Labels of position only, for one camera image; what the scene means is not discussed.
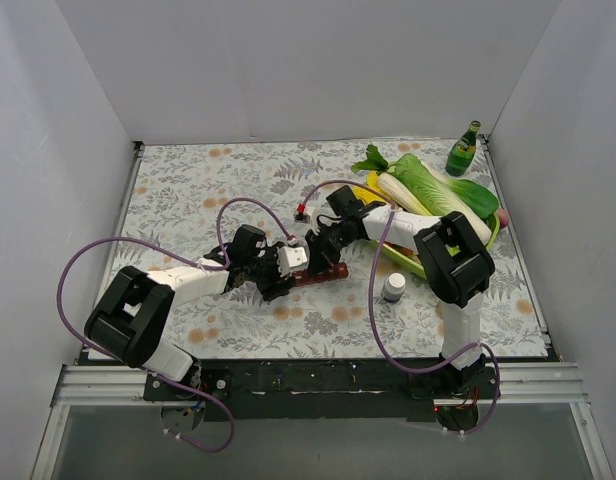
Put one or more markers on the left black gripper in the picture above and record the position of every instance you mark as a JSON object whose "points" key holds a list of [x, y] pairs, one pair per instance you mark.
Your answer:
{"points": [[274, 276]]}

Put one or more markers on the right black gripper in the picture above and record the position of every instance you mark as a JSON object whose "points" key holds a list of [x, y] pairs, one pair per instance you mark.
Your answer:
{"points": [[323, 248]]}

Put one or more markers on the red weekly pill organizer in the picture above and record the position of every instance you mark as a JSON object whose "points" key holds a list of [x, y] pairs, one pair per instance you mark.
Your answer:
{"points": [[336, 272]]}

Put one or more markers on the white pill bottle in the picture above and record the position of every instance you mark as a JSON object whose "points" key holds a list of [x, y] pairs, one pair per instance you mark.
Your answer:
{"points": [[393, 287]]}

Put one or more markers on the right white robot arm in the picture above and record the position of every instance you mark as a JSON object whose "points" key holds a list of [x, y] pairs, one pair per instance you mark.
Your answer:
{"points": [[457, 268]]}

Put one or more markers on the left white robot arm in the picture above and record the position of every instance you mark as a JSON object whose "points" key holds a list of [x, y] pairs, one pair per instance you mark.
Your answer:
{"points": [[129, 319]]}

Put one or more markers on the floral patterned table mat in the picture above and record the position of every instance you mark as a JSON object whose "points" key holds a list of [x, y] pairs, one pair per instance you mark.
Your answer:
{"points": [[187, 198]]}

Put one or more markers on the yellow napa cabbage toy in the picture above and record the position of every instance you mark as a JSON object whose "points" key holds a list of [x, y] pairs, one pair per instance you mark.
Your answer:
{"points": [[373, 191]]}

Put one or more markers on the green bok choy toy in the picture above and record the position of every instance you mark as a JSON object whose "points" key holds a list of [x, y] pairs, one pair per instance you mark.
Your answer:
{"points": [[481, 200]]}

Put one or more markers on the green glass bottle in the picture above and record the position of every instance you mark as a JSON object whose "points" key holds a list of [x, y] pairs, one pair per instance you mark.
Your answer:
{"points": [[463, 151]]}

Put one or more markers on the pink radish toy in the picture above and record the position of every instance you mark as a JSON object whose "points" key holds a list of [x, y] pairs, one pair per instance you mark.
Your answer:
{"points": [[503, 217]]}

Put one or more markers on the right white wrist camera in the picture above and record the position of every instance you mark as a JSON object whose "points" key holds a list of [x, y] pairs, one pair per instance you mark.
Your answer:
{"points": [[308, 215]]}

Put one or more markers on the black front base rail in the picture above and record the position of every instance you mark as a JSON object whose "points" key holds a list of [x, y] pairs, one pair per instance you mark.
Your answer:
{"points": [[330, 389]]}

